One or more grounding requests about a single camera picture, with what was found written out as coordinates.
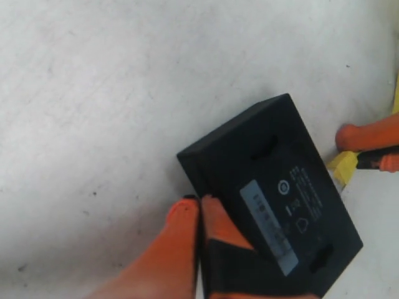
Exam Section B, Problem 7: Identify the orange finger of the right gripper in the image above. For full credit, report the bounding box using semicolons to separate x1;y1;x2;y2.
355;151;399;174
335;113;398;152

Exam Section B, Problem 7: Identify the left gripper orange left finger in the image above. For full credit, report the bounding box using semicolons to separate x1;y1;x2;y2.
87;198;200;298

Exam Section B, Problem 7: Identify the yellow ethernet cable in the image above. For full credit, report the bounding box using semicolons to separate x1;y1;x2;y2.
327;67;399;187

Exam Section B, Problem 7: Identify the black rectangular adapter box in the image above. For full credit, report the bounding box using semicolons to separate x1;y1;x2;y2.
177;93;363;298

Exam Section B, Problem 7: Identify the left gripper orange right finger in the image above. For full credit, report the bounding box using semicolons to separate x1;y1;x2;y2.
201;195;315;298

